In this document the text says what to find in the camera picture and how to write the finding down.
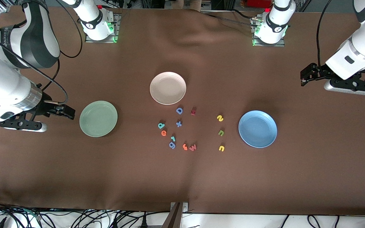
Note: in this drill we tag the blue letter g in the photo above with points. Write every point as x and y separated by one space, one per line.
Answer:
172 147

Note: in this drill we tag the blue letter D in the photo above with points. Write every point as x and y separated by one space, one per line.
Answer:
176 110

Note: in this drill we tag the orange letter f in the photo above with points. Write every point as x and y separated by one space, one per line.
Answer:
185 146

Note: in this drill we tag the red box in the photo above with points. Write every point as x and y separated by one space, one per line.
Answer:
258 3

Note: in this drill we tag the dark brown post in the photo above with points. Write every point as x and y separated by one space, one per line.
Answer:
173 218

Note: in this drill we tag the black left camera bracket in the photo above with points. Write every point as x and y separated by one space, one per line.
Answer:
356 85

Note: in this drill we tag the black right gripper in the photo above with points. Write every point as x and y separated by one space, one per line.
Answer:
47 108

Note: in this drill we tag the green round plate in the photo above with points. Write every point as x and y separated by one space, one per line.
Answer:
98 118

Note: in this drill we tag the grey left arm base plate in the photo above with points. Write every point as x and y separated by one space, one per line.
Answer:
280 45

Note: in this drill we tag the black power plug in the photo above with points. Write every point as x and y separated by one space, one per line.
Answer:
143 223

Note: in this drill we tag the white round plate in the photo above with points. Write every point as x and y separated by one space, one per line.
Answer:
168 88

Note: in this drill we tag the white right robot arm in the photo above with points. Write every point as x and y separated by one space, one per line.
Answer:
5 82

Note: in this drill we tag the green letter u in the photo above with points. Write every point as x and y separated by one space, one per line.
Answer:
222 131

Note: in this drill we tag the blue round plate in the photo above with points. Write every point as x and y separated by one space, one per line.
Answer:
258 129

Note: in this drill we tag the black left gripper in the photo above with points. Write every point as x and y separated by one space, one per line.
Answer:
319 71

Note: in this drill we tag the aluminium frame rail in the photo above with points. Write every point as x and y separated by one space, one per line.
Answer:
3 8

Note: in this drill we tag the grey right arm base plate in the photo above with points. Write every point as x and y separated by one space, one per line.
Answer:
90 40

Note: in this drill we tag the black right camera bracket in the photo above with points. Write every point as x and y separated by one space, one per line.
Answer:
14 122

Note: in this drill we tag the dark red letter w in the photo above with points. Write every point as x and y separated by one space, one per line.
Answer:
193 148

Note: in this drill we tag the yellow letter s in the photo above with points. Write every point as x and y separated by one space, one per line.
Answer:
220 118

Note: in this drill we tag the dark red letter h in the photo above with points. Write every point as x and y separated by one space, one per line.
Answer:
193 112

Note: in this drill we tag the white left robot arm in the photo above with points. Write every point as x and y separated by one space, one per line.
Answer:
360 50

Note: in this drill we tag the yellow letter u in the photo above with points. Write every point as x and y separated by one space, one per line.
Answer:
222 146

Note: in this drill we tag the brown table cloth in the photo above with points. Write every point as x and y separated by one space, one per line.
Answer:
201 177

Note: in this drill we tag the teal letter p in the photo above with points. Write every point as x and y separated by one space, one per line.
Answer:
160 127

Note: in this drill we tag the black camera bracket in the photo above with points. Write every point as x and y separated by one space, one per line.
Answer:
356 85
14 122

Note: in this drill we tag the grey metal bracket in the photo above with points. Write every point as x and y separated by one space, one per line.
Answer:
185 206

